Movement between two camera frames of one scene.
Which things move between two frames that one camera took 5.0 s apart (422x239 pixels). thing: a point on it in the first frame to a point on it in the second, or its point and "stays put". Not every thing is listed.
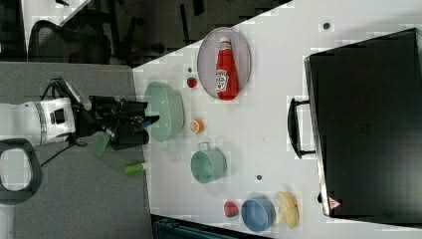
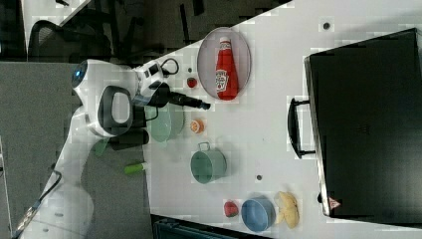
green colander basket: (166, 103) stays put
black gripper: (119, 119) to (163, 96)
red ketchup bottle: (226, 76) stays put
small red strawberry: (191, 82) stays put
